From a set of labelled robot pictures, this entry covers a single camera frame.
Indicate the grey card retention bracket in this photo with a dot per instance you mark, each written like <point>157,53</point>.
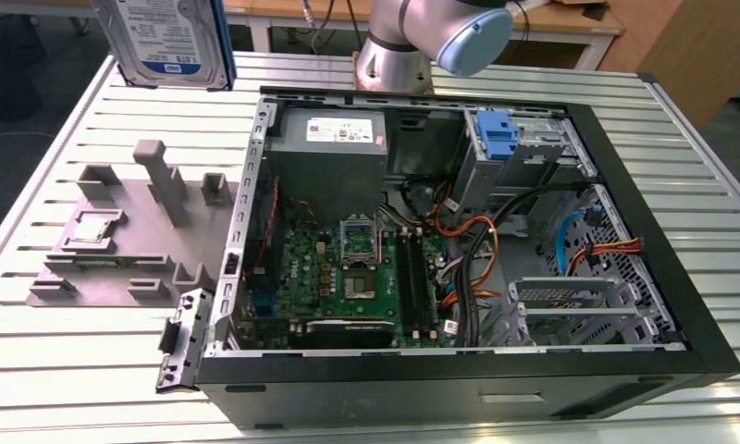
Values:
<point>188,333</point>

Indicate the CPU socket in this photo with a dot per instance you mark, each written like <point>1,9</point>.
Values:
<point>364,284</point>

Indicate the grey parts rack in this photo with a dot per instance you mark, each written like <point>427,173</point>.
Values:
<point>148,240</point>

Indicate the black office chair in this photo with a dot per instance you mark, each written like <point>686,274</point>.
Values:
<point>12,69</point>

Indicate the grey metal drive cage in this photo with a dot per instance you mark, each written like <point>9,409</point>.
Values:
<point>531,171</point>

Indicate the hard disk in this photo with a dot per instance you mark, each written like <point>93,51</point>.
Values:
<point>167,41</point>

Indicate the wooden desk white frame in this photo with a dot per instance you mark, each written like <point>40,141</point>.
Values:
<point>570,25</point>

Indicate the wooden cabinet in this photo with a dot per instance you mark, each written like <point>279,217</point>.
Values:
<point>703,55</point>

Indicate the silver CPU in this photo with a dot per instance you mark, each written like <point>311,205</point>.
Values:
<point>92,230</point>

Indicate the black graphics card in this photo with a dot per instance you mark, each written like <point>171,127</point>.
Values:
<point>346,335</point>

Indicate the green motherboard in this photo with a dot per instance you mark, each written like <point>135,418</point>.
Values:
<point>308,277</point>

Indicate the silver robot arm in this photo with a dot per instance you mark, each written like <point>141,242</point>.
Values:
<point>395,65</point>

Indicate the blue drive carrier latch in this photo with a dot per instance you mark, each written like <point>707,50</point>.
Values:
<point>496,134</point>

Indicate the green RAM stick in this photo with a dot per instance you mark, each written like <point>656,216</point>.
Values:
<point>108,262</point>

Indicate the black PC case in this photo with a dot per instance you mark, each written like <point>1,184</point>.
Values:
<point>407,388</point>

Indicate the grey power supply unit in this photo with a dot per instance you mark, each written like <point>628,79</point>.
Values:
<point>327,176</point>

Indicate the black RAM slot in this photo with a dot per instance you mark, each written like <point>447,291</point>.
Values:
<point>410,282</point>
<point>426,282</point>

